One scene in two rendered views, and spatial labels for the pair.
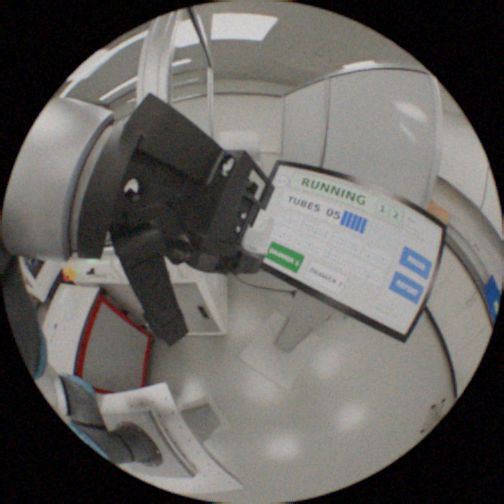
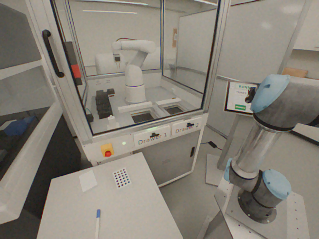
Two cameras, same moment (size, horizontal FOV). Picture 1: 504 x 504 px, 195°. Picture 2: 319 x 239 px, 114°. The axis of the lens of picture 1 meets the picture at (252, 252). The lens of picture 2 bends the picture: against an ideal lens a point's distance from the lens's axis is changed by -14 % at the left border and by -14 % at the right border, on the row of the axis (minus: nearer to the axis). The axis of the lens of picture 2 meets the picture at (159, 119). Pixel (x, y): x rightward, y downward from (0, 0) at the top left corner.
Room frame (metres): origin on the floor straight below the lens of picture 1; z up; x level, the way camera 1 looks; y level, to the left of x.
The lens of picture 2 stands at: (-0.41, 0.91, 1.47)
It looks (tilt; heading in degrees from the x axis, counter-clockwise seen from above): 32 degrees down; 342
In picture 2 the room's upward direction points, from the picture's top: straight up
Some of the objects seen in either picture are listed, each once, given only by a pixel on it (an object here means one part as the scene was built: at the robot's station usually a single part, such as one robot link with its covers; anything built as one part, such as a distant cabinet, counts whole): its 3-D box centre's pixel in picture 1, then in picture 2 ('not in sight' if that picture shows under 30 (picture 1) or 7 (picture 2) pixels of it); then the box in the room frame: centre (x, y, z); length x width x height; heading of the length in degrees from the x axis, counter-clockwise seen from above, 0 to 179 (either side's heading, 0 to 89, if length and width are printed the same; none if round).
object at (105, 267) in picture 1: (97, 271); (152, 135); (0.28, 0.73, 0.87); 0.29 x 0.02 x 0.11; 96
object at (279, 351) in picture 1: (296, 328); (235, 144); (0.24, -0.23, 0.51); 0.50 x 0.45 x 1.02; 142
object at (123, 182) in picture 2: (69, 309); (122, 179); (0.05, 0.99, 0.78); 0.12 x 0.08 x 0.04; 12
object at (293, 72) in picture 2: (437, 214); (292, 76); (0.99, -2.51, 1.04); 0.41 x 0.32 x 0.28; 13
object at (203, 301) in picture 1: (166, 267); (143, 141); (0.76, 0.74, 0.40); 1.03 x 0.95 x 0.80; 96
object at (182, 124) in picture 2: (144, 270); (187, 125); (0.31, 0.42, 0.87); 0.29 x 0.02 x 0.11; 96
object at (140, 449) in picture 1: (126, 446); (260, 198); (-0.33, 0.34, 0.83); 0.15 x 0.15 x 0.10
